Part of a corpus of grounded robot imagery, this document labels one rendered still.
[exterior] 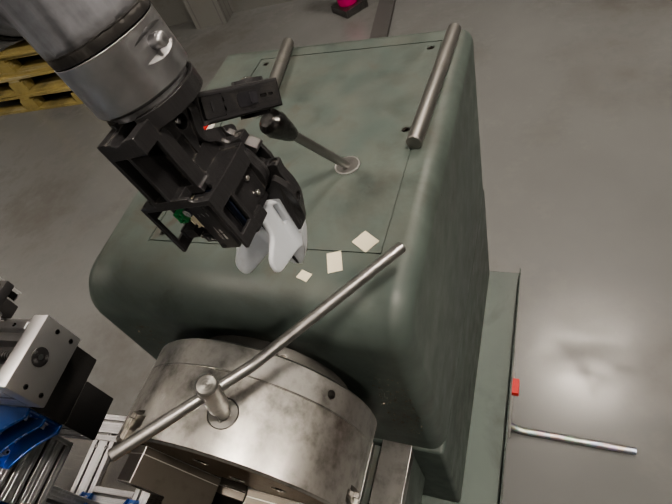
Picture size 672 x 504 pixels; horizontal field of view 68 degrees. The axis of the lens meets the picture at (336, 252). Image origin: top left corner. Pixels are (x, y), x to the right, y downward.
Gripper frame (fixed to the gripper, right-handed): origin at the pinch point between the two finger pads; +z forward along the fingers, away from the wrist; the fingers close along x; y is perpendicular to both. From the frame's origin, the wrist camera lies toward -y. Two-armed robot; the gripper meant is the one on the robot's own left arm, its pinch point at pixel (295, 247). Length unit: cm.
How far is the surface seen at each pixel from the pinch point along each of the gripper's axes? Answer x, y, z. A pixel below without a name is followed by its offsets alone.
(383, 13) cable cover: -112, -312, 114
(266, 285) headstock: -9.3, -1.1, 8.0
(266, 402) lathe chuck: -6.3, 11.5, 12.1
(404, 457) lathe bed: -4.4, 5.1, 48.1
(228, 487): -18.8, 18.5, 26.4
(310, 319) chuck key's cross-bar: 0.7, 5.1, 5.2
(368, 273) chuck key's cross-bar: 5.6, -0.6, 5.5
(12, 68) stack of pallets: -381, -233, 33
